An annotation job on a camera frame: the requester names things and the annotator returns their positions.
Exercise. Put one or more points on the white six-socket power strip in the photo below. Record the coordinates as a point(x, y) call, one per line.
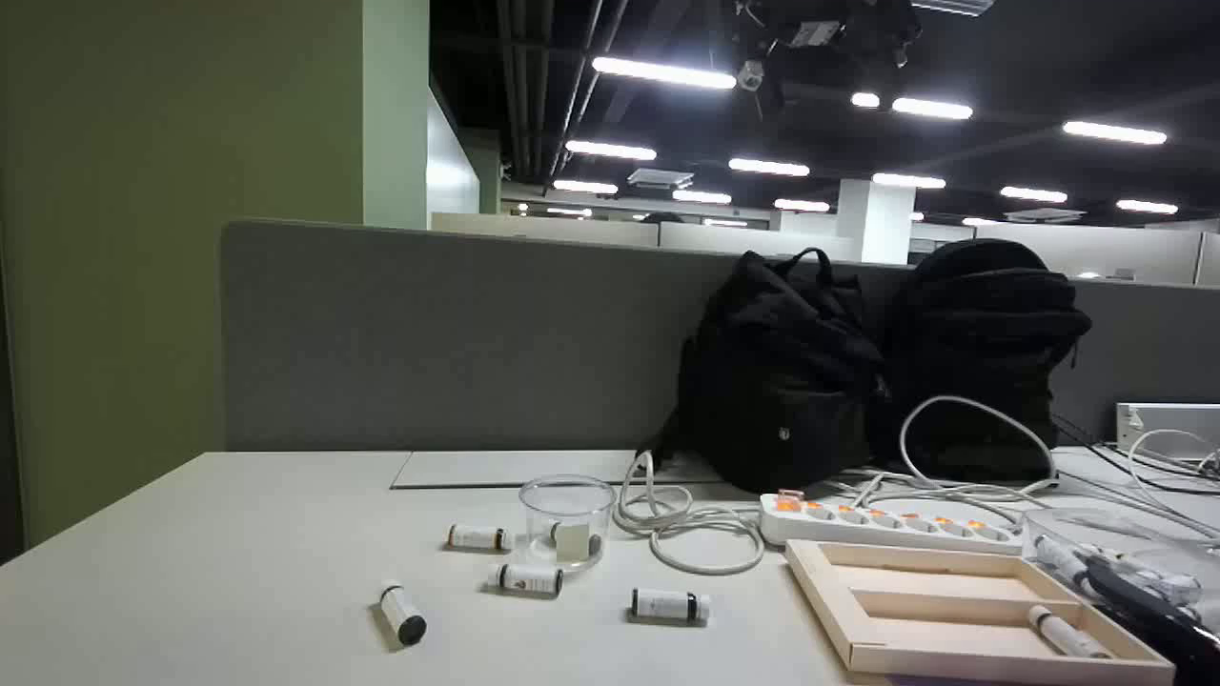
point(890, 522)

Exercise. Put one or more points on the thin gray flat board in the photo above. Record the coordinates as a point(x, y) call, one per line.
point(510, 471)

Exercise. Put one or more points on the clear plastic cup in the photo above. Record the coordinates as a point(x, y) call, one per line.
point(557, 499)

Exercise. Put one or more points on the gray office partition panel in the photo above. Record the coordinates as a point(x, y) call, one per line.
point(445, 343)

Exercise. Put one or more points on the black backpack with round logo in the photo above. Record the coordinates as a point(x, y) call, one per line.
point(774, 381)

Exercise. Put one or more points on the fluorescent ceiling light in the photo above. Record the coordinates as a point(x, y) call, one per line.
point(769, 164)
point(932, 107)
point(1113, 130)
point(613, 151)
point(1029, 197)
point(661, 74)
point(1150, 208)
point(910, 180)

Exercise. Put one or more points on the small white cylinder black ends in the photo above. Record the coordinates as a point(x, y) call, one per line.
point(400, 616)
point(575, 539)
point(475, 539)
point(665, 609)
point(529, 582)

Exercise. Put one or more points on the white building column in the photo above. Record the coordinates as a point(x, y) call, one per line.
point(874, 222)

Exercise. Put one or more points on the shallow wooden tray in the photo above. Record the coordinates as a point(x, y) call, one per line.
point(827, 598)

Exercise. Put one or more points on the black bulky backpack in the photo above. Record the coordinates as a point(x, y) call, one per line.
point(976, 343)

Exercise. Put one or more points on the white marker with dark cap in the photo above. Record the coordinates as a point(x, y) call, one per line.
point(1060, 629)

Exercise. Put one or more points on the black elongated tool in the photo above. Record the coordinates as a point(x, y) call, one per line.
point(1146, 612)

